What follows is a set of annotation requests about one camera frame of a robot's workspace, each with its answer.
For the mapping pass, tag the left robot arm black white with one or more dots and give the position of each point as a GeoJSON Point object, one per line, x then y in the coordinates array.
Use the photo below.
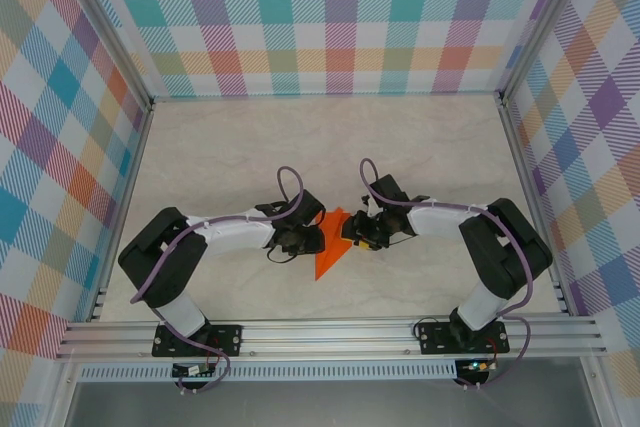
{"type": "Point", "coordinates": [170, 257]}

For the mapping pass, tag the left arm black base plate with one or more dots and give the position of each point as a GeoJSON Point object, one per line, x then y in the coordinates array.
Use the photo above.
{"type": "Point", "coordinates": [165, 347]}

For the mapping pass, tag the aluminium frame leg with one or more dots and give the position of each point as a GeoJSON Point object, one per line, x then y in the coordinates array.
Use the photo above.
{"type": "Point", "coordinates": [60, 397]}
{"type": "Point", "coordinates": [597, 392]}

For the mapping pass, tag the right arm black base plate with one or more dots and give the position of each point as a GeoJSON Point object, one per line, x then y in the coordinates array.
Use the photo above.
{"type": "Point", "coordinates": [435, 342]}

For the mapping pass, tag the orange paper sheet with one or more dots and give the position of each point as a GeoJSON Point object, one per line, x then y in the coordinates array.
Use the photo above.
{"type": "Point", "coordinates": [332, 252]}

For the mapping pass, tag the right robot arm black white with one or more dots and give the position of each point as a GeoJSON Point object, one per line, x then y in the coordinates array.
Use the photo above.
{"type": "Point", "coordinates": [505, 252]}

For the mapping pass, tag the aluminium table side rail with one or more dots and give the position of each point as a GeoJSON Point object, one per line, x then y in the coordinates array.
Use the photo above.
{"type": "Point", "coordinates": [531, 197]}
{"type": "Point", "coordinates": [126, 197]}

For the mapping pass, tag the aluminium mounting rail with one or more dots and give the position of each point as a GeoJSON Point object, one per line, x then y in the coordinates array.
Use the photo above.
{"type": "Point", "coordinates": [325, 339]}

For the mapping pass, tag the aluminium frame post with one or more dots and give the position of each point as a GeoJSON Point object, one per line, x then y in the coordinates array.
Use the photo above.
{"type": "Point", "coordinates": [540, 22]}
{"type": "Point", "coordinates": [112, 32]}

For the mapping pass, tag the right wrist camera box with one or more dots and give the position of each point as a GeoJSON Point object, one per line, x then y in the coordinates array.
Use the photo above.
{"type": "Point", "coordinates": [366, 207]}

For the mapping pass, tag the grey metal plate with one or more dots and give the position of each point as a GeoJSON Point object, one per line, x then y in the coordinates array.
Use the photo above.
{"type": "Point", "coordinates": [325, 404]}

